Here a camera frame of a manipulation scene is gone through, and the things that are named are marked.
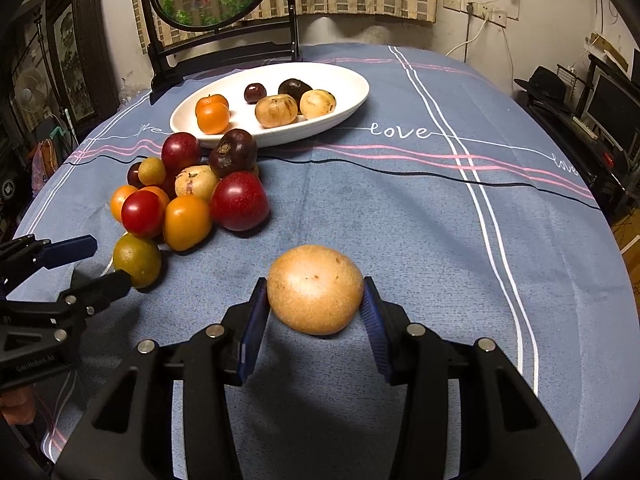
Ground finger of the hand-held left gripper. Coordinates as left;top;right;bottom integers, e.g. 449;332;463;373
52;269;136;320
0;234;99;291

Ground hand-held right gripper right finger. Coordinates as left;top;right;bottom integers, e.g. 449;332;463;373
361;276;583;480

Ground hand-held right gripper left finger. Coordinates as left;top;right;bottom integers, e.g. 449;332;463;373
52;276;271;480

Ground green tangerine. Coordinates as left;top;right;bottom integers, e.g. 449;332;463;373
113;233;162;289

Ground large tan round fruit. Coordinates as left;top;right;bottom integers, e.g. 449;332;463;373
266;245;365;336

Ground yellow-orange citrus fruit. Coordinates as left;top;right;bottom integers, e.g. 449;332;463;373
163;195;213;252

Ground small yellow-brown fruit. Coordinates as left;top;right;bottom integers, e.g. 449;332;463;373
138;157;167;187

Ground dark purple passion fruit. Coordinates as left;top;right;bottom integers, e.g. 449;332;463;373
208;128;259;179
278;78;314;103

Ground tan speckled fruit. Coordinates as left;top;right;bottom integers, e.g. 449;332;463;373
255;94;299;129

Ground pale yellow round fruit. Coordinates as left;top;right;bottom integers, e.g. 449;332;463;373
299;89;337;121

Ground white oval plate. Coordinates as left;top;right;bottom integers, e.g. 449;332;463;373
169;62;371;150

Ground glossy red tomato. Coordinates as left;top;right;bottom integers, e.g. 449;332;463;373
121;190;166;239

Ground pink cloth bag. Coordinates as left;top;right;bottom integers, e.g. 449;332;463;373
32;140;58;191

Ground pale speckled fruit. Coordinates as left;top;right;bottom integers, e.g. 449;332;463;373
174;165;221;202

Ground white electric fan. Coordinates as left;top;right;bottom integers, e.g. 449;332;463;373
14;66;50;111

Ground clear plastic bags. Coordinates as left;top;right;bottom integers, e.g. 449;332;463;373
117;72;151;108

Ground dark framed landscape painting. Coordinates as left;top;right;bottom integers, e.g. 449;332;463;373
45;0;121;126

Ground black equipment rack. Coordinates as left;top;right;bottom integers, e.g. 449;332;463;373
515;52;640;221

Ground goldfish embroidery table screen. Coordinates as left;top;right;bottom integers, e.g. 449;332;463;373
136;0;303;106

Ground black hat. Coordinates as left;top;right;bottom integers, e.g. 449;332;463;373
514;66;573;106

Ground black monitor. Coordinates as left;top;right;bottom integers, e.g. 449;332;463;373
582;72;640;153

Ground white power cable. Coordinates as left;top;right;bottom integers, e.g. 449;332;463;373
445;12;488;58

